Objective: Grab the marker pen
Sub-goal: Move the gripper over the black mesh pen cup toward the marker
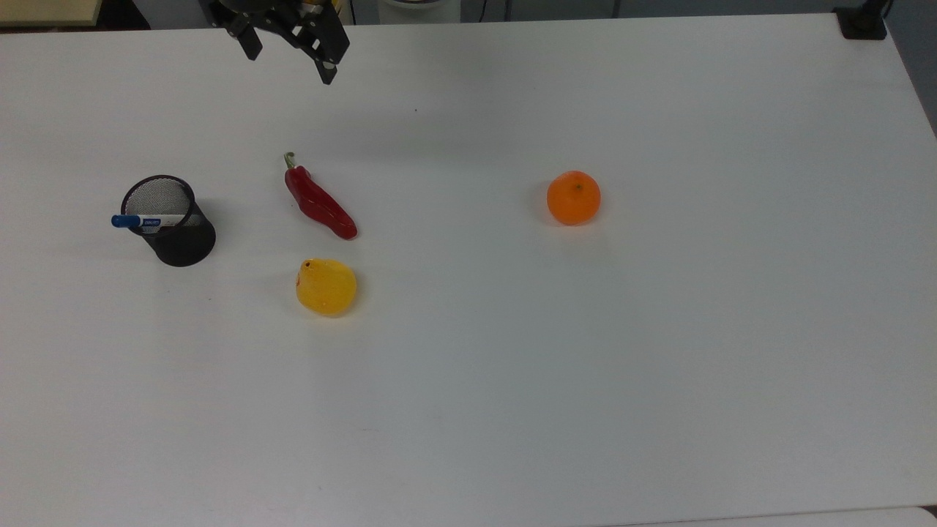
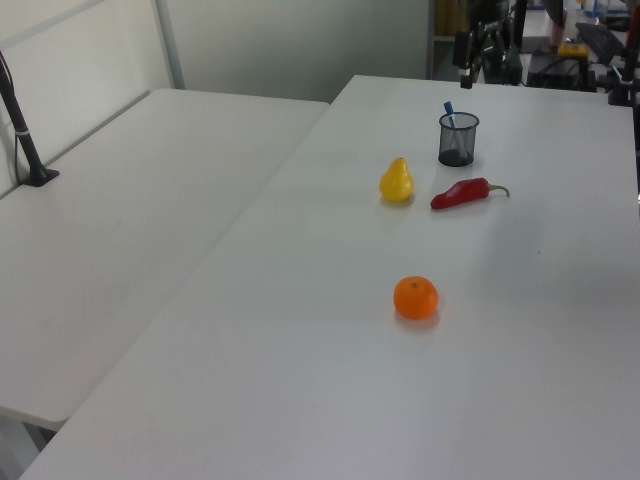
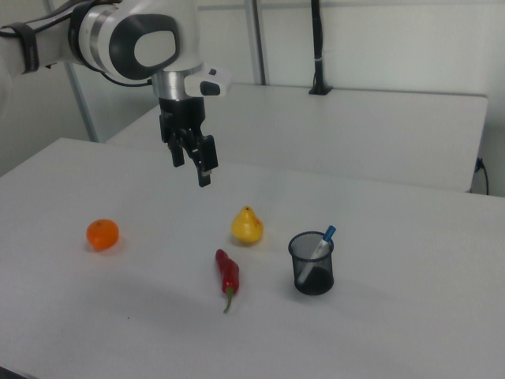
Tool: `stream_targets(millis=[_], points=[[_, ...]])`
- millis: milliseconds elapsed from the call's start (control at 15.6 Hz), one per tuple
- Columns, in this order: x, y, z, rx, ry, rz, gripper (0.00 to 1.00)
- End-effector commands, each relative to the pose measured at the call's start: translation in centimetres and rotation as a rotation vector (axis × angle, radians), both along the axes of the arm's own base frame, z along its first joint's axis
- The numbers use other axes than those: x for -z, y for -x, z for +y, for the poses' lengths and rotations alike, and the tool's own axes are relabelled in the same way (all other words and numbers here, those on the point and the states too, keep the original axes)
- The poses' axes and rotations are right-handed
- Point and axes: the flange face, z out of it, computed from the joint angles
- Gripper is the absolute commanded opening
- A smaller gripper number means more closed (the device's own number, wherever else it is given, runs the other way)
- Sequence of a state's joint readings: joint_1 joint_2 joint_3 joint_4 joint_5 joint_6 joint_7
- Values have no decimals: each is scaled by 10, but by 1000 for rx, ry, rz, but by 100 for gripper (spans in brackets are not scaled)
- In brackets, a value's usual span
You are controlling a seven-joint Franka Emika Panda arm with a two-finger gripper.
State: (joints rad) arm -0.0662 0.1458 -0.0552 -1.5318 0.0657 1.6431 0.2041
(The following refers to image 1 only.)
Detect black camera pole with base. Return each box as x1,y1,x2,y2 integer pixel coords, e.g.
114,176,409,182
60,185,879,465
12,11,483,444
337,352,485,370
835,0,889,40

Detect red chili pepper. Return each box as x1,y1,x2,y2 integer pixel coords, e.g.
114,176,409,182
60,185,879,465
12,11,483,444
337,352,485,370
283,152,359,241

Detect yellow pear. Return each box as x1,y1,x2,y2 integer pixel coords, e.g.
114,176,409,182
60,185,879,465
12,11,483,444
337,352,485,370
296,258,358,318

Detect orange fruit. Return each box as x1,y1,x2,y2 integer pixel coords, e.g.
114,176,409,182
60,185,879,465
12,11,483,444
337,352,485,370
547,171,602,226

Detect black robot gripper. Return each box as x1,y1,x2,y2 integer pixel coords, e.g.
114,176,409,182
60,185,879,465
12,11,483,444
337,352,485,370
199,0,351,86

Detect beige wooden board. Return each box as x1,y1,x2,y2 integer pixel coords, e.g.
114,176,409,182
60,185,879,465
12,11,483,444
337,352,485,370
0,0,102,28

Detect white marker pen blue cap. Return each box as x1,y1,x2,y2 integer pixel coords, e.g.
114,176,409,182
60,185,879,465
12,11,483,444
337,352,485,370
111,214,193,229

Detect black mesh pen cup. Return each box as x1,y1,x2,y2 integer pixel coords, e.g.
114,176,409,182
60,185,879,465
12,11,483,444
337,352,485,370
120,175,217,267

